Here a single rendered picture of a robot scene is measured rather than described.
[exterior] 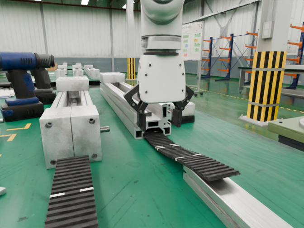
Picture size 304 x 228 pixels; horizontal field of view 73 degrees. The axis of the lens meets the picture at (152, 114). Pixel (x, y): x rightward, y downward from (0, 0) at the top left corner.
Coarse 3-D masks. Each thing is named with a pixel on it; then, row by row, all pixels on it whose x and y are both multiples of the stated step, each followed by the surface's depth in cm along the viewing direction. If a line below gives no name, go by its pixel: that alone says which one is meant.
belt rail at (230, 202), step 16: (192, 176) 31; (208, 192) 28; (224, 192) 26; (240, 192) 26; (224, 208) 25; (240, 208) 23; (256, 208) 23; (224, 224) 25; (240, 224) 22; (256, 224) 21; (272, 224) 21; (288, 224) 21
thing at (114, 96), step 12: (108, 84) 95; (120, 84) 101; (108, 96) 94; (120, 96) 65; (132, 96) 81; (120, 108) 67; (132, 108) 52; (156, 108) 56; (132, 120) 53; (156, 120) 53; (132, 132) 54; (168, 132) 56
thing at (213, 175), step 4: (228, 168) 29; (232, 168) 29; (208, 172) 28; (212, 172) 28; (216, 172) 28; (220, 172) 28; (224, 172) 28; (228, 172) 28; (232, 172) 28; (236, 172) 28; (204, 176) 27; (208, 176) 27; (212, 176) 27; (216, 176) 27; (220, 176) 27; (224, 176) 27; (228, 176) 27; (208, 180) 26; (212, 180) 26
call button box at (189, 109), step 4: (172, 104) 64; (188, 104) 64; (192, 104) 65; (168, 108) 65; (172, 108) 63; (188, 108) 64; (192, 108) 65; (172, 112) 63; (184, 112) 64; (188, 112) 65; (192, 112) 65; (184, 116) 65; (188, 116) 65; (192, 116) 66; (168, 120) 66; (184, 120) 65; (188, 120) 65; (192, 120) 66
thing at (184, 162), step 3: (207, 156) 35; (189, 159) 34; (192, 159) 34; (195, 159) 34; (198, 159) 34; (201, 159) 34; (204, 159) 33; (207, 159) 33; (210, 159) 34; (180, 162) 34; (183, 162) 33; (186, 162) 32; (189, 162) 32; (192, 162) 33
